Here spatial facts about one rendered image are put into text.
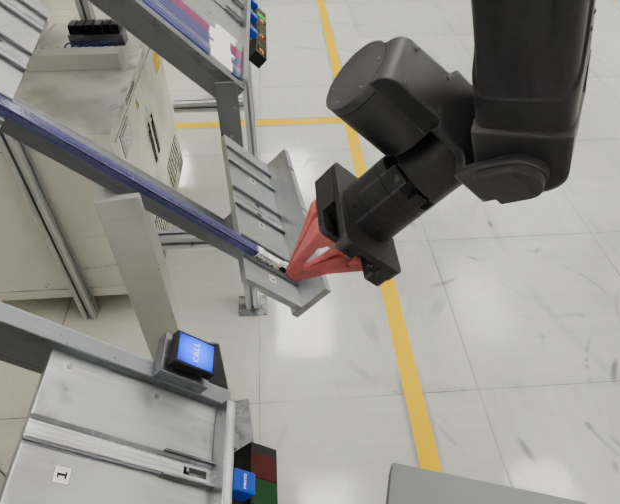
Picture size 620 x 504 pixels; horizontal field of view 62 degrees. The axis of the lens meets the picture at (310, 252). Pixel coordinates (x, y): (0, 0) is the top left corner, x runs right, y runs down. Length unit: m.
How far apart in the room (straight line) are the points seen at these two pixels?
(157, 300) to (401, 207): 0.55
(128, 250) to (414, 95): 0.55
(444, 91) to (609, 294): 1.61
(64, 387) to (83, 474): 0.08
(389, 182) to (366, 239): 0.05
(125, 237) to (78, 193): 0.67
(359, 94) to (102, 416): 0.38
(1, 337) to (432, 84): 0.44
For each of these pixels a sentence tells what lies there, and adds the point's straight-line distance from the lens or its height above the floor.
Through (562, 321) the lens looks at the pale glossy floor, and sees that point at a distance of 1.78.
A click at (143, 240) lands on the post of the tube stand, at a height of 0.75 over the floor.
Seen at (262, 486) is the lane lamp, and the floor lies 0.66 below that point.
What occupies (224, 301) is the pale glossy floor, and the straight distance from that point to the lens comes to 1.67.
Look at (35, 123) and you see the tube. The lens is 0.58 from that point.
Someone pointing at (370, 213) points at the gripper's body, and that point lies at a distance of 0.41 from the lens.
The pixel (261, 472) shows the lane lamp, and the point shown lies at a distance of 0.65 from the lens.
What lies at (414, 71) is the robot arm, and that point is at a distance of 0.36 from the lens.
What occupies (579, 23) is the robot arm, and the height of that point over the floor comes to 1.17.
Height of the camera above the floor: 1.26
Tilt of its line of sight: 44 degrees down
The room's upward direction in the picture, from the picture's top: straight up
